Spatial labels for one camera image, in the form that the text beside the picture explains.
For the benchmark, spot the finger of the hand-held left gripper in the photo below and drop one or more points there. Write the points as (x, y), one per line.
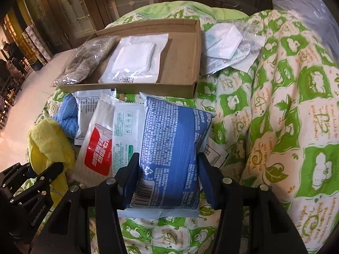
(51, 172)
(16, 172)

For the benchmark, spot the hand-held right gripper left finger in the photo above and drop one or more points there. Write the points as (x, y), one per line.
(129, 182)

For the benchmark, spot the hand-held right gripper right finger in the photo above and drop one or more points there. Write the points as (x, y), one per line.
(209, 187)

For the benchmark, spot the yellow towel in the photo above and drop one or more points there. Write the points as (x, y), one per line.
(47, 143)

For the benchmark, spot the white packet with red label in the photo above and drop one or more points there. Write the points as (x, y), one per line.
(98, 148)

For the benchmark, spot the white packet with green print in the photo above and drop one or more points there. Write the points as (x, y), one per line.
(124, 132)

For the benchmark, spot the blue towel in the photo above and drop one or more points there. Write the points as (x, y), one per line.
(66, 116)

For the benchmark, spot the blue tissue packet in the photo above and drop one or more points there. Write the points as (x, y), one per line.
(172, 137)

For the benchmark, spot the cardboard box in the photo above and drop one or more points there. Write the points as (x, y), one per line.
(180, 58)

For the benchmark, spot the small white printed packet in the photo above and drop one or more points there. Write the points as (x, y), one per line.
(218, 152)

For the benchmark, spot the white packet with grey print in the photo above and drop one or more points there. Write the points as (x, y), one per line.
(84, 105)

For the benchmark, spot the dark wooden chair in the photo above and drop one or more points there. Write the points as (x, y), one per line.
(8, 95)

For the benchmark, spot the green and white printed blanket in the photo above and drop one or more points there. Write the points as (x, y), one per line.
(278, 98)

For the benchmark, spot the grey scouring pad packet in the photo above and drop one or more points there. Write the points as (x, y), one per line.
(79, 60)

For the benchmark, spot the clear-wrapped face mask packet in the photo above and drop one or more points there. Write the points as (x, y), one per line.
(251, 39)
(219, 64)

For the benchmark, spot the white gauze packet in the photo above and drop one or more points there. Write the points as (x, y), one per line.
(132, 55)

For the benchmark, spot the stack of boxes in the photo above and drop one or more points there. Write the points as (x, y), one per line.
(37, 45)

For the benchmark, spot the wooden glazed doors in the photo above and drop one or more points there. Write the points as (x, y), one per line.
(79, 5)

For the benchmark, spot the pillow in plastic bag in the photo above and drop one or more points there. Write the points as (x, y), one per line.
(304, 5)

